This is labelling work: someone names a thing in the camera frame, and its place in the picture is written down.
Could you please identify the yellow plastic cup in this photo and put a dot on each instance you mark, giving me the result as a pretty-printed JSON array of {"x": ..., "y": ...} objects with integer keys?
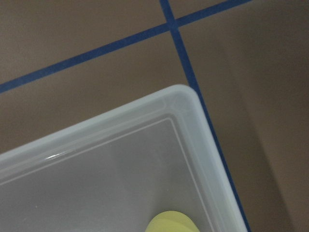
[{"x": 171, "y": 221}]

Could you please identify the clear plastic bin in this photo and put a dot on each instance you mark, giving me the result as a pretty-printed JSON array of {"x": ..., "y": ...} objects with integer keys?
[{"x": 117, "y": 171}]

